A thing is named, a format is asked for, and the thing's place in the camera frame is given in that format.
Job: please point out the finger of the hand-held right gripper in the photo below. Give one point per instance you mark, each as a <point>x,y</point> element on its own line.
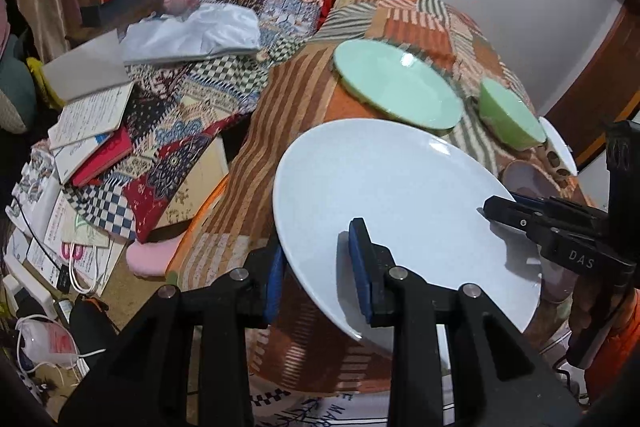
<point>560,206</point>
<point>555,239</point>

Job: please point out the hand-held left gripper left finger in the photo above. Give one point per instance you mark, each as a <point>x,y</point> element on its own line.
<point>274,283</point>

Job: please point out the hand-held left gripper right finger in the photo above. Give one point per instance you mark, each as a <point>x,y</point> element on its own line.
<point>360,268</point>

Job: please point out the white bowl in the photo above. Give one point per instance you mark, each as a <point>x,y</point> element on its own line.
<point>557,142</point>

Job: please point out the large white plate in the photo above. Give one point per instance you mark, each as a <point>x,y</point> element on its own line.
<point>400,187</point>

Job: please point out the green bowl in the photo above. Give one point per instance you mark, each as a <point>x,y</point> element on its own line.
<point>505,117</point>

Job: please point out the mint green plate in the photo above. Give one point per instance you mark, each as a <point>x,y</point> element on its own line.
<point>395,82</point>

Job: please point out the person's right forearm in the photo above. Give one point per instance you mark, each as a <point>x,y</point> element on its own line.
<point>620,347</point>

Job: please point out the person's right hand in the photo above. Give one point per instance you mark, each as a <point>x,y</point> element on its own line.
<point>585,304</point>

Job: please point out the wooden door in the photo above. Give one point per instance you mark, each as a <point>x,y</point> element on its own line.
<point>590,82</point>

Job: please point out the cream floral board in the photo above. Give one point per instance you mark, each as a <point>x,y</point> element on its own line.
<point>200,187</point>

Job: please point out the pink slipper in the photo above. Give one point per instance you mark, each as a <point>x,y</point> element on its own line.
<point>150,257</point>

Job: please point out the white printed sheet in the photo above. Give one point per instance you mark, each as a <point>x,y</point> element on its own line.
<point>325,412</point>

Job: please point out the orange striped patchwork blanket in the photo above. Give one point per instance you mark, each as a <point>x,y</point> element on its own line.
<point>300,107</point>

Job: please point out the black pouch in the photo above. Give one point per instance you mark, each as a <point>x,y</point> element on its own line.
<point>92,317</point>

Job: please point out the checkered patchwork quilt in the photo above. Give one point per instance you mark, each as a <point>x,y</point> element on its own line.
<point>200,107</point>

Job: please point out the white paper bag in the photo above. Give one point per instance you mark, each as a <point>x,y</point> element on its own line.
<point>75,227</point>

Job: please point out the red book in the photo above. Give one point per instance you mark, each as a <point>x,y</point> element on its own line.
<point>107,157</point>

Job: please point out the white book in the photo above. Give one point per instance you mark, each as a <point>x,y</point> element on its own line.
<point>80,154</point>

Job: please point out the white plastic bag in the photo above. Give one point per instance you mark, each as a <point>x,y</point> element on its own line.
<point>45,342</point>

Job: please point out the white power strip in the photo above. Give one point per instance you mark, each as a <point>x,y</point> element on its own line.
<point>30,297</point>

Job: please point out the open notebook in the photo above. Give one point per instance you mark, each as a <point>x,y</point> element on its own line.
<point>90,112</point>

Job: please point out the white floral cloth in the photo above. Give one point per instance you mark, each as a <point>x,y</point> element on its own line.
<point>35,187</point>

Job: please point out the dark grey box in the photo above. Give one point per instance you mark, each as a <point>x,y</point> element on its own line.
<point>115,7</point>

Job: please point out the teal cushion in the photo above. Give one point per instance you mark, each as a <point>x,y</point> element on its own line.
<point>15,82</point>

